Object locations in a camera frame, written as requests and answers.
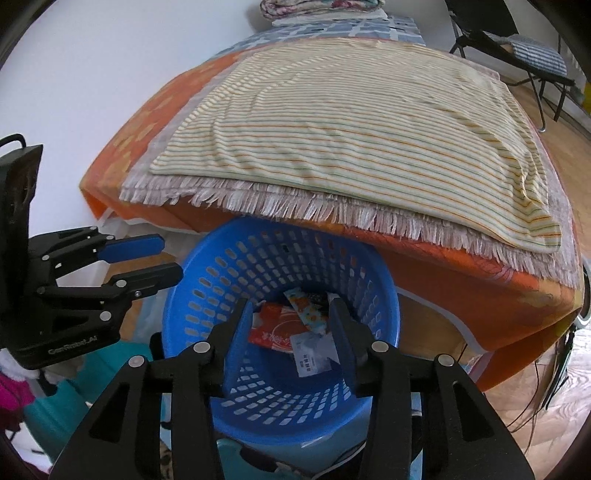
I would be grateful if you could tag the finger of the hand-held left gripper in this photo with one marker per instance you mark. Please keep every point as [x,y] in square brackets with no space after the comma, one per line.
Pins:
[152,277]
[134,247]

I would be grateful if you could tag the red packet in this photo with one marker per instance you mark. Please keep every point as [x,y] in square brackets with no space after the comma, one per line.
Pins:
[277,332]

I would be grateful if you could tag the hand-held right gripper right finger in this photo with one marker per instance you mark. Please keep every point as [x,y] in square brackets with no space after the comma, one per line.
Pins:
[344,346]

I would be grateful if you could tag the striped yellow towel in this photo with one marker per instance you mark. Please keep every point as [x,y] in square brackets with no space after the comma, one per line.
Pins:
[346,129]

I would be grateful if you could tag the orange floral bed sheet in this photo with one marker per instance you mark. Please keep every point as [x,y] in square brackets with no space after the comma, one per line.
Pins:
[438,286]

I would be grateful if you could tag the white paper packet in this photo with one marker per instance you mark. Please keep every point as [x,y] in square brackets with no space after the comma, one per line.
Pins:
[311,353]

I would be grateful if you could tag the pink cloth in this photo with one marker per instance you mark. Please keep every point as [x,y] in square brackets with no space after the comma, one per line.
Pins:
[14,392]

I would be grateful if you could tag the teal grapefruit print snack packet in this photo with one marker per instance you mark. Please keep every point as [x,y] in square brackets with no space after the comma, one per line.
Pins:
[307,316]

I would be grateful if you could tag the checked chair cushion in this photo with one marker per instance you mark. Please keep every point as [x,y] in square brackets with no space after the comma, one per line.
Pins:
[535,53]

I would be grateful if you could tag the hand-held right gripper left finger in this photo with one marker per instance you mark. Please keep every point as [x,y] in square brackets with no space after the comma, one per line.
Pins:
[238,341]

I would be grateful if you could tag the black folding chair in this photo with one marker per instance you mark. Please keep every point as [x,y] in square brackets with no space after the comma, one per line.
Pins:
[489,44]

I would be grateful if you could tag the blue plastic perforated basket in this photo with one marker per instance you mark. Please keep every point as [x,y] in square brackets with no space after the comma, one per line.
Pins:
[258,258]

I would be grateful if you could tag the yellow and green box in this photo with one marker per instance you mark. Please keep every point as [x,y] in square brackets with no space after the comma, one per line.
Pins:
[587,97]

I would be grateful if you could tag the folded floral blankets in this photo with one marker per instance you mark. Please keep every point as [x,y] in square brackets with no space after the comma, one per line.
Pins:
[314,7]

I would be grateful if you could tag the beige fringed blanket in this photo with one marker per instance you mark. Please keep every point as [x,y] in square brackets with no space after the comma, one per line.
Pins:
[323,204]

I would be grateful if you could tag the blue patterned quilt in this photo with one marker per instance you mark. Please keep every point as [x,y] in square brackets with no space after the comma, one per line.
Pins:
[323,30]

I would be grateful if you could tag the teal cloth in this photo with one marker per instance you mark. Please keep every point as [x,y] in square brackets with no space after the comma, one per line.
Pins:
[60,410]

